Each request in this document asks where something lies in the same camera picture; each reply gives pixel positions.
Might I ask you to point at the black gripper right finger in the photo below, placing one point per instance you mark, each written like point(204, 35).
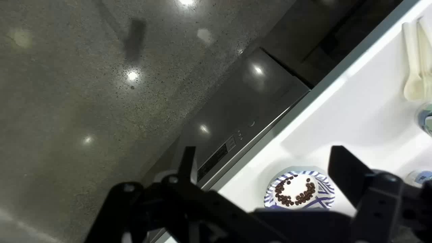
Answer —
point(382, 200)

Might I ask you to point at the blue patterned plate with beans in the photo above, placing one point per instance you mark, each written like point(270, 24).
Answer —
point(300, 189)

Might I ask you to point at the lidded patterned cup front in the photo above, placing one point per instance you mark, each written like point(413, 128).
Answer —
point(424, 117)

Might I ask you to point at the wooden spoon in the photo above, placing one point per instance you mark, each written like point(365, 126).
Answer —
point(413, 88)

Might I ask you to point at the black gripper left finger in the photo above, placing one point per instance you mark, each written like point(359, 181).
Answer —
point(180, 207)

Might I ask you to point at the stainless dishwasher front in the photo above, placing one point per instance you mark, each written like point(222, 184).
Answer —
point(255, 93)

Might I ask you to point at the small blue cylinder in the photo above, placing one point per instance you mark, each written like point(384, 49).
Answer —
point(419, 177)

